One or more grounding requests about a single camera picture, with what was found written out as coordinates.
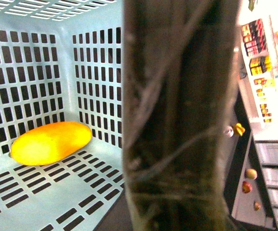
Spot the grey basket handle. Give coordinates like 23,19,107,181
122,0,240,231

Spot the yellow star fruit right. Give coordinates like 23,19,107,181
233,123,246,136

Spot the black fruit display tray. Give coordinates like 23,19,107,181
224,94,278,231

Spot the pink peach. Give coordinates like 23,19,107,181
245,168,258,180

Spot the white product shelf right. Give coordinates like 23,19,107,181
237,0,278,142

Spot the yellow mango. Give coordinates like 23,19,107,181
10,121,92,166

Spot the light blue plastic basket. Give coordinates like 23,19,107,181
0,0,124,231

